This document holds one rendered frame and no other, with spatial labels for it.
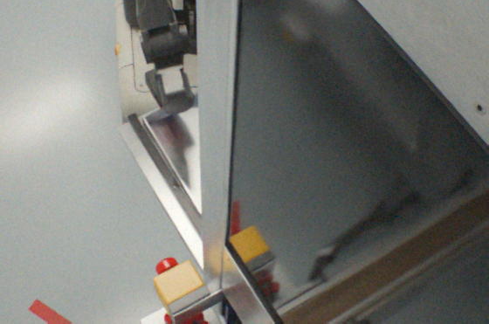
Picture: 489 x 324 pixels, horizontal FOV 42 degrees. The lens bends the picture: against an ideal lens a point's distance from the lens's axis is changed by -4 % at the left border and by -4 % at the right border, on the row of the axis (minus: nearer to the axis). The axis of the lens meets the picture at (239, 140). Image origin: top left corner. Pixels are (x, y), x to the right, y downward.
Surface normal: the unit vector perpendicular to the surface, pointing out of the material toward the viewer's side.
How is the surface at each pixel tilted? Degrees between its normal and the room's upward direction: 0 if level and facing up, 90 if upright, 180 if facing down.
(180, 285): 0
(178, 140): 0
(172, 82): 11
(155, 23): 61
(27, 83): 0
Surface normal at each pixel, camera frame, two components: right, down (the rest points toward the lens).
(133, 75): 0.04, -0.53
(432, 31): -0.85, 0.42
